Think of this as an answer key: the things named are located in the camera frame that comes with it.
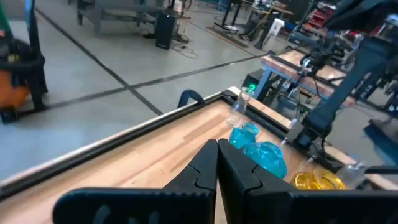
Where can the orange shop vacuum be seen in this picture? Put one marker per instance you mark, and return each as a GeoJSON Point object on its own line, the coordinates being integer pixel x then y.
{"type": "Point", "coordinates": [12, 87]}

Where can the tall clear glass carafe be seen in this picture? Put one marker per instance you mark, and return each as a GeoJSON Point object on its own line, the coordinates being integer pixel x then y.
{"type": "Point", "coordinates": [241, 105]}

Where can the black box green light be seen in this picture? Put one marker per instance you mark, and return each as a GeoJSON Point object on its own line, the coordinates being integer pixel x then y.
{"type": "Point", "coordinates": [253, 81]}

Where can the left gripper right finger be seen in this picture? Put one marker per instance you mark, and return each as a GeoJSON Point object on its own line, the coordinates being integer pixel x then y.
{"type": "Point", "coordinates": [248, 202]}

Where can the black tower case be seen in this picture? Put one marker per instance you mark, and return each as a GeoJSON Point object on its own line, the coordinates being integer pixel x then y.
{"type": "Point", "coordinates": [165, 31]}

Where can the black table edge clamp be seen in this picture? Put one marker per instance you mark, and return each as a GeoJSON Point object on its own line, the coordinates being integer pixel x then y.
{"type": "Point", "coordinates": [189, 96]}

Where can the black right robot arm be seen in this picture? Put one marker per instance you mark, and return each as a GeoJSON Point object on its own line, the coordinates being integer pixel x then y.
{"type": "Point", "coordinates": [357, 74]}

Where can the blue cylindrical textured glass vase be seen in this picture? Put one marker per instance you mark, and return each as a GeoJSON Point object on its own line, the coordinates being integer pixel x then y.
{"type": "Point", "coordinates": [267, 158]}

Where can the grey metal bench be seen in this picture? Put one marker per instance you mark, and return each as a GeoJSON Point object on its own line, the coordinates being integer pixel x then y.
{"type": "Point", "coordinates": [118, 9]}

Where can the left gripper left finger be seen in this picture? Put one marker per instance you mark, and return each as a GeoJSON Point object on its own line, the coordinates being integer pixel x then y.
{"type": "Point", "coordinates": [186, 202]}

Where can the black stand leg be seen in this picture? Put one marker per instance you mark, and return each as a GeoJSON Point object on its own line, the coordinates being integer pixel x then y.
{"type": "Point", "coordinates": [34, 31]}

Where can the yellow ribbed glass vase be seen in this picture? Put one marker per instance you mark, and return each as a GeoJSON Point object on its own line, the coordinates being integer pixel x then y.
{"type": "Point", "coordinates": [317, 182]}

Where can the blue bulbous textured glass vase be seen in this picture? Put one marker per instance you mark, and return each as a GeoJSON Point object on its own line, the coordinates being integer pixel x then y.
{"type": "Point", "coordinates": [244, 135]}

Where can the black aluminium table frame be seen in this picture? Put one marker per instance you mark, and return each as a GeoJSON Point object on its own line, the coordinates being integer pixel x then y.
{"type": "Point", "coordinates": [124, 140]}

